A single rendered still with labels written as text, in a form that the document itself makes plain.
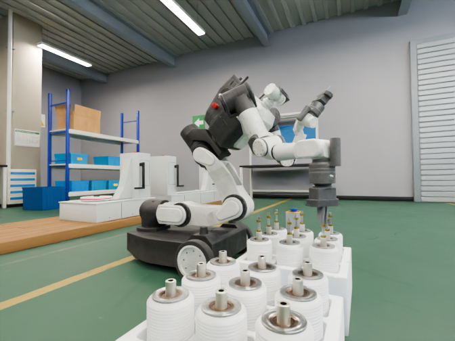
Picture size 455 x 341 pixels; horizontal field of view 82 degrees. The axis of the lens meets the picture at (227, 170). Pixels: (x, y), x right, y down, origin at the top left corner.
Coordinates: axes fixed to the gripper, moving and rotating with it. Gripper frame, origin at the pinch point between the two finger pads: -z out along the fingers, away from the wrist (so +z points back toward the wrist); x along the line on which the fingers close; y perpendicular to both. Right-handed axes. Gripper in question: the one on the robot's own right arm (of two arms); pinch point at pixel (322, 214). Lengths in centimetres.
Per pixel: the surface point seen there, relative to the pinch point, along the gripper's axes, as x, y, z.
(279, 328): 42, 37, -11
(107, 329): 69, -22, -36
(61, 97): 254, -919, 280
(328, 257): 1.9, 4.3, -13.4
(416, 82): -454, -255, 192
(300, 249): 6.5, -4.2, -12.4
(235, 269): 35.8, 6.2, -12.2
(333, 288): 3.3, 7.9, -22.0
